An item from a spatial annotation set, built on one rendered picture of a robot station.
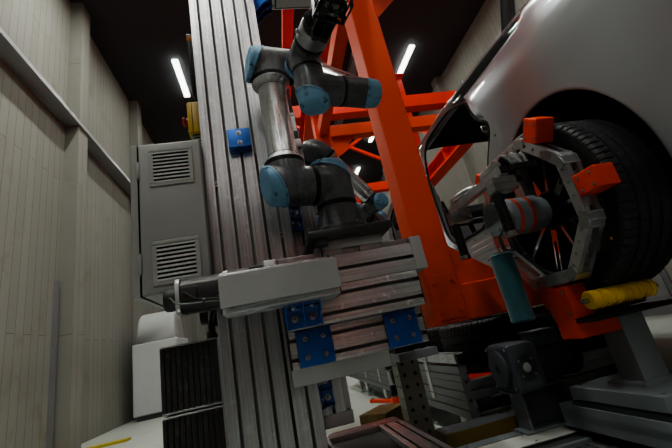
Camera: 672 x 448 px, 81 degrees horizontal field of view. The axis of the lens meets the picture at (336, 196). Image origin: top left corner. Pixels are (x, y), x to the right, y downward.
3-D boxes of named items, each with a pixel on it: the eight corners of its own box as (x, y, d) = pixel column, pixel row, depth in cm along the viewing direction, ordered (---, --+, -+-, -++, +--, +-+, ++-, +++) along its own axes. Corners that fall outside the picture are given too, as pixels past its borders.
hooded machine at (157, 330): (148, 416, 677) (145, 318, 733) (193, 405, 691) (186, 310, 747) (132, 423, 600) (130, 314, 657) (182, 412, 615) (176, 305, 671)
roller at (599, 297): (668, 292, 127) (660, 275, 129) (591, 310, 122) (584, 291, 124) (653, 295, 133) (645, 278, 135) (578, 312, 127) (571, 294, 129)
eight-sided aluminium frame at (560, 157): (631, 267, 115) (559, 111, 134) (612, 271, 114) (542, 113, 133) (525, 293, 165) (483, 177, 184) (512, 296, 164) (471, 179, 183)
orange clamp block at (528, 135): (553, 142, 140) (555, 116, 138) (534, 144, 138) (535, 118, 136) (539, 140, 147) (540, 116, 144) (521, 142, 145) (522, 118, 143)
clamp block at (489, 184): (520, 187, 130) (514, 172, 132) (495, 190, 128) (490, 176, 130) (512, 192, 134) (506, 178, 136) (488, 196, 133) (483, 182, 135)
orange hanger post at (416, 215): (472, 319, 173) (354, -65, 257) (438, 326, 170) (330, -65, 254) (455, 322, 190) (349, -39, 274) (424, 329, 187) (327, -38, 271)
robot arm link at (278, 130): (324, 196, 107) (292, 40, 126) (271, 198, 101) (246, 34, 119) (310, 212, 117) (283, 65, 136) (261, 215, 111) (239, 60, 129)
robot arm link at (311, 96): (350, 100, 91) (340, 62, 95) (304, 97, 87) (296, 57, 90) (337, 119, 98) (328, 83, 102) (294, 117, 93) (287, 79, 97)
